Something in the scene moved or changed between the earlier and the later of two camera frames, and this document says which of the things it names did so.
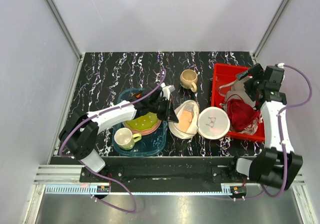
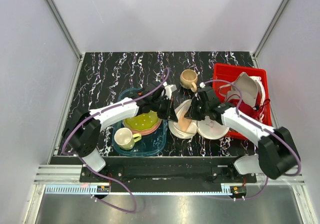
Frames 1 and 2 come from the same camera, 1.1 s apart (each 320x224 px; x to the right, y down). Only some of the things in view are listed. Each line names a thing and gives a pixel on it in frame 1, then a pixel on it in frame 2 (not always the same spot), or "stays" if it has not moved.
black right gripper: (248, 88) to (191, 113)
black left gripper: (169, 113) stays
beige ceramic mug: (188, 77) stays
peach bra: (185, 118) stays
